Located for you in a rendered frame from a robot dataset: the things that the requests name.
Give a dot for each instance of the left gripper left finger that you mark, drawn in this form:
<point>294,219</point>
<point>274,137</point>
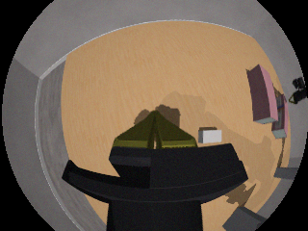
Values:
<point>139,135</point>

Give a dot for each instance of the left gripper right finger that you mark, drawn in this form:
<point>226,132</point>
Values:
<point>171,136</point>

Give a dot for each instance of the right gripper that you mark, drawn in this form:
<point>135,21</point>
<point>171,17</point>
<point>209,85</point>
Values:
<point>295,99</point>

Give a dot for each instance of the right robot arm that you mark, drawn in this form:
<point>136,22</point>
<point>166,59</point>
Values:
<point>299,83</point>

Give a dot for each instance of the pink rectangular box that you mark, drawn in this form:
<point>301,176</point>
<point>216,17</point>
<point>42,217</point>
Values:
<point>264,106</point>
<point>278,127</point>

